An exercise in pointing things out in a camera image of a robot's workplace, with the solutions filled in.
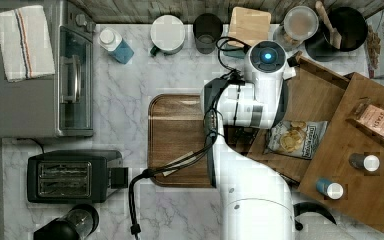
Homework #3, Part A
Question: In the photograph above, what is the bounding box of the wooden drawer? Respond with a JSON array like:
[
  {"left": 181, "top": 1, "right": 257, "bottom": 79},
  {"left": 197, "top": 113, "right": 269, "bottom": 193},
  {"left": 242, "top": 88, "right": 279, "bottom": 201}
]
[{"left": 247, "top": 51, "right": 350, "bottom": 186}]

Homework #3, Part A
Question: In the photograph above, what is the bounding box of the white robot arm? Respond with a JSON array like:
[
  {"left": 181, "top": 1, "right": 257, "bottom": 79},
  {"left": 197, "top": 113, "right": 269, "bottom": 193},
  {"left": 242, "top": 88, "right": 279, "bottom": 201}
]
[{"left": 200, "top": 40, "right": 295, "bottom": 240}]

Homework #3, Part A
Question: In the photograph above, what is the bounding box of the wooden drawer cabinet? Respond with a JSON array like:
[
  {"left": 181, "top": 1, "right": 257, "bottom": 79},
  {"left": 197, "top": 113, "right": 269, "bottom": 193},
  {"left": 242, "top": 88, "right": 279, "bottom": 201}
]
[{"left": 296, "top": 72, "right": 384, "bottom": 234}]

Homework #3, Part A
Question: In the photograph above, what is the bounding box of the wooden serving tray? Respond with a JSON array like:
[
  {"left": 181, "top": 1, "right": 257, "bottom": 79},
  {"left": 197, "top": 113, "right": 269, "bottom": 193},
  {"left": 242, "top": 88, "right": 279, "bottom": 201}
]
[{"left": 147, "top": 94, "right": 211, "bottom": 188}]

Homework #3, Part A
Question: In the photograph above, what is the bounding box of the white-lidded green mug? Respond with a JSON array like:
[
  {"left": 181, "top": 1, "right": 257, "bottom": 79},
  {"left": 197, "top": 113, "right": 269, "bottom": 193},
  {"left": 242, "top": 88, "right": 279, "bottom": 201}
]
[{"left": 150, "top": 15, "right": 186, "bottom": 57}]

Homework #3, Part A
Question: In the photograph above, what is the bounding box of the teal canister with wooden lid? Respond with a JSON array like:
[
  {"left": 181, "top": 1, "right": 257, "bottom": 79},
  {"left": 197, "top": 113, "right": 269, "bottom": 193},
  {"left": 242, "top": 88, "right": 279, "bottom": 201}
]
[{"left": 228, "top": 7, "right": 271, "bottom": 46}]

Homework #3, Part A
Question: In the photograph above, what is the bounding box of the bag of potato chips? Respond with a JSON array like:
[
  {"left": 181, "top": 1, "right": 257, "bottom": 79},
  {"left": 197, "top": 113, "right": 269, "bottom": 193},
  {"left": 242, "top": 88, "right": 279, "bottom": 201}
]
[{"left": 264, "top": 120, "right": 328, "bottom": 160}]

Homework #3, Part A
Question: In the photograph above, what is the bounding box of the blue white-capped bottle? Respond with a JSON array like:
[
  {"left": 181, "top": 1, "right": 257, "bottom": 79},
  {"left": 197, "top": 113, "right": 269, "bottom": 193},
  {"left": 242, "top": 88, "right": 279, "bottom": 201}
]
[{"left": 99, "top": 27, "right": 134, "bottom": 64}]

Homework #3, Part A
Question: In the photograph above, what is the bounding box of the silver toaster oven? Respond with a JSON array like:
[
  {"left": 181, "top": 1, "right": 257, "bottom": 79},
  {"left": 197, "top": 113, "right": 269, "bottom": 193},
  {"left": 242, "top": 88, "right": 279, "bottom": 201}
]
[{"left": 0, "top": 0, "right": 95, "bottom": 138}]

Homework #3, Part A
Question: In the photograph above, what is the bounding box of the black toaster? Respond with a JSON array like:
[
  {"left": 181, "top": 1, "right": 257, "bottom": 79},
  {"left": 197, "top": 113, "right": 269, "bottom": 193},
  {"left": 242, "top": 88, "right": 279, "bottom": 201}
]
[{"left": 27, "top": 149, "right": 128, "bottom": 204}]

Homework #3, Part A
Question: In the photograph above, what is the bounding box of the clear jar with white lid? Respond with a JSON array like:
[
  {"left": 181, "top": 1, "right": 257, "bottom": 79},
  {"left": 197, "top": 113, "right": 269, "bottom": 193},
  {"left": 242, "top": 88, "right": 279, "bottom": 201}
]
[{"left": 273, "top": 6, "right": 319, "bottom": 51}]

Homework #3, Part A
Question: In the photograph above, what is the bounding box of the black coffee grinder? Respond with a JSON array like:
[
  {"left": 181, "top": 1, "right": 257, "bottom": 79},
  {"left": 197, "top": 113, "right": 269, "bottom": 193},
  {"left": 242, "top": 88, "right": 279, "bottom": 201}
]
[{"left": 33, "top": 204, "right": 99, "bottom": 240}]

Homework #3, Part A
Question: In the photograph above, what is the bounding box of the blue salt canister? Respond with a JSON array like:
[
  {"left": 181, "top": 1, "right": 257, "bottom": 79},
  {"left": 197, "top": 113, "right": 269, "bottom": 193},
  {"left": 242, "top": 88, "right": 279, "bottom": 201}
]
[{"left": 316, "top": 178, "right": 344, "bottom": 200}]

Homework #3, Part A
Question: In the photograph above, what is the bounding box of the wooden spatula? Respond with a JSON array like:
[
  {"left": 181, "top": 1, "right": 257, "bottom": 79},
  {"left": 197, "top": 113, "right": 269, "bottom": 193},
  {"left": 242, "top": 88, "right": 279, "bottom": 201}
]
[{"left": 315, "top": 1, "right": 342, "bottom": 49}]

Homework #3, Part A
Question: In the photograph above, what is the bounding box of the black utensil pot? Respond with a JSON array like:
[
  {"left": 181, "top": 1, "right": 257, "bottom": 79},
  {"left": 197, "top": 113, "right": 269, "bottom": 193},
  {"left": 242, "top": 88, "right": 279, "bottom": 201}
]
[{"left": 305, "top": 7, "right": 368, "bottom": 62}]

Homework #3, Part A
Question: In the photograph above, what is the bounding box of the striped white dish towel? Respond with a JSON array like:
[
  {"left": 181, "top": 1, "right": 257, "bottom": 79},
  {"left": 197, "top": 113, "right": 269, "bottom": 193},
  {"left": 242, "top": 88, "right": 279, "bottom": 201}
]
[{"left": 0, "top": 5, "right": 55, "bottom": 82}]

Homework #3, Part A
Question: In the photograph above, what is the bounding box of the dark canister with white lid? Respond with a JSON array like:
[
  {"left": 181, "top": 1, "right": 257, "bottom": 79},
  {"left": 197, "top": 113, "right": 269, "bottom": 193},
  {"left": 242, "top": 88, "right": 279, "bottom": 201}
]
[{"left": 349, "top": 153, "right": 380, "bottom": 172}]

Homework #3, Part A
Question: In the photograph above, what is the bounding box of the wooden tea organizer box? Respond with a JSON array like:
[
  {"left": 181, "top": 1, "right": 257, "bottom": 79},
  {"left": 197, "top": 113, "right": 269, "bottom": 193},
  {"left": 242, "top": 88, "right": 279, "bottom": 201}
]
[{"left": 346, "top": 97, "right": 384, "bottom": 147}]

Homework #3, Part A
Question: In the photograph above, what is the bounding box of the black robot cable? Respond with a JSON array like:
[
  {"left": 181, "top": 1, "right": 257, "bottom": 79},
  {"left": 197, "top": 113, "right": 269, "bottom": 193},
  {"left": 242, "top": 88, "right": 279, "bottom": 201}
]
[{"left": 127, "top": 36, "right": 252, "bottom": 240}]

